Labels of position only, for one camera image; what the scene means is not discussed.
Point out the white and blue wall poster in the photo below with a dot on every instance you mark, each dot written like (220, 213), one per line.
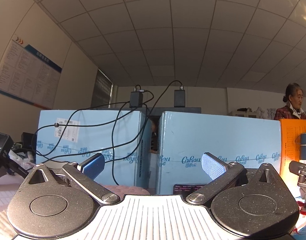
(25, 72)

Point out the dark wall board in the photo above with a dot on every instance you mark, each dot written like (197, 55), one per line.
(102, 87)

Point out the light blue carton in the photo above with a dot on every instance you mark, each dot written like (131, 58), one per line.
(98, 130)
(218, 135)

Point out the black power adapter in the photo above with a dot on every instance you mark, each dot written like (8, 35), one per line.
(136, 99)
(180, 98)

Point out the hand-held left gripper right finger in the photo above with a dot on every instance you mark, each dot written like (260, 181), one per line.
(212, 165)

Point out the beige background cabinet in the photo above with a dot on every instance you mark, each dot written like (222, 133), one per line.
(243, 115)

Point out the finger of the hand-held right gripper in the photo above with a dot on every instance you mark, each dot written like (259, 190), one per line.
(299, 168)

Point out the white plastic bag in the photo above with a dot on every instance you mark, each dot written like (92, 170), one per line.
(23, 162)

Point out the orange box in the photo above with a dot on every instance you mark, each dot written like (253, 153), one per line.
(288, 142)

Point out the pink cloth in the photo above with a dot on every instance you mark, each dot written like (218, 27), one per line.
(125, 189)

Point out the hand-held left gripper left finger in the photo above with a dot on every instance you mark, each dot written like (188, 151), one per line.
(94, 167)

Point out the black device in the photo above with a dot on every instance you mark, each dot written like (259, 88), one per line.
(0, 145)

